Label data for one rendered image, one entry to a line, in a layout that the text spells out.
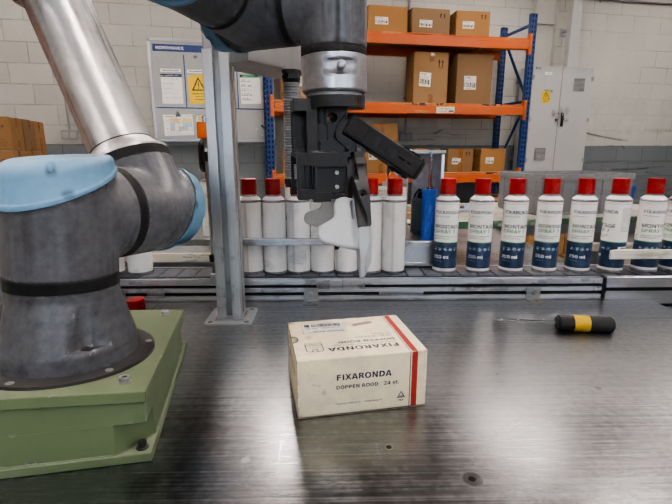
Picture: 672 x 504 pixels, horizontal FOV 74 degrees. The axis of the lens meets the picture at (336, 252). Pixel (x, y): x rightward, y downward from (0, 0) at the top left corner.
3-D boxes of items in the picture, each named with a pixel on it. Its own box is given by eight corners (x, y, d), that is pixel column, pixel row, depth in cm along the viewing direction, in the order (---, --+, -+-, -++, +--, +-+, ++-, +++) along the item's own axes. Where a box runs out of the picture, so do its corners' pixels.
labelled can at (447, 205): (452, 267, 103) (457, 177, 99) (458, 273, 98) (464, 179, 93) (429, 267, 103) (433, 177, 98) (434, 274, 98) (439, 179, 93)
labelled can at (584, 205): (581, 267, 104) (592, 177, 99) (594, 273, 99) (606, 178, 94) (559, 267, 104) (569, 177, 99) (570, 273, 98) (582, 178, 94)
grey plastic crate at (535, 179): (577, 204, 289) (581, 170, 284) (631, 213, 252) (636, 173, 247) (495, 207, 275) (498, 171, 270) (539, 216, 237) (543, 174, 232)
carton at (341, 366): (394, 361, 68) (395, 315, 67) (424, 405, 57) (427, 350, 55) (288, 371, 65) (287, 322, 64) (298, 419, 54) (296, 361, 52)
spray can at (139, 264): (157, 269, 102) (149, 177, 97) (148, 275, 97) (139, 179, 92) (134, 269, 102) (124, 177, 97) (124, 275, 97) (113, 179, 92)
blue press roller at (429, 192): (431, 255, 106) (435, 185, 103) (434, 258, 103) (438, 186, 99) (418, 255, 106) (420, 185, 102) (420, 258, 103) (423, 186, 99)
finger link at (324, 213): (301, 235, 65) (304, 186, 58) (341, 233, 66) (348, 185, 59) (303, 251, 63) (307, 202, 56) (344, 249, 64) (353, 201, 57)
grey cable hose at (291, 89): (303, 186, 88) (301, 71, 83) (302, 187, 84) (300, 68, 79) (285, 186, 87) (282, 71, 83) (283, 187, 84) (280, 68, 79)
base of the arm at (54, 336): (156, 332, 61) (154, 261, 59) (102, 383, 46) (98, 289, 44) (42, 330, 60) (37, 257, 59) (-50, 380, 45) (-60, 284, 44)
